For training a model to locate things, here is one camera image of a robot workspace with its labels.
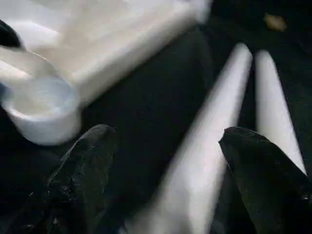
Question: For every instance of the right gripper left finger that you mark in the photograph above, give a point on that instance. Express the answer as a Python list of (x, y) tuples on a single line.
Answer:
[(83, 175)]

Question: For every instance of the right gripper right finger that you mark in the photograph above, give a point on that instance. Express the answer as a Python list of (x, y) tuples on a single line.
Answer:
[(268, 182)]

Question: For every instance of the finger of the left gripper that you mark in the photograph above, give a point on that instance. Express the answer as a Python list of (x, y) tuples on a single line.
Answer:
[(8, 35)]

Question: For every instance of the white plastic table leg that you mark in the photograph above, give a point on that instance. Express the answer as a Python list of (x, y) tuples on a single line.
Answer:
[(273, 97), (207, 134)]

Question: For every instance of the white plastic table top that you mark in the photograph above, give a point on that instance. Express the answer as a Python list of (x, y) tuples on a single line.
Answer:
[(109, 36)]

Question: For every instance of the black plastic mat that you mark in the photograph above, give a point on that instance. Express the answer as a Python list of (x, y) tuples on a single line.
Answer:
[(158, 97)]

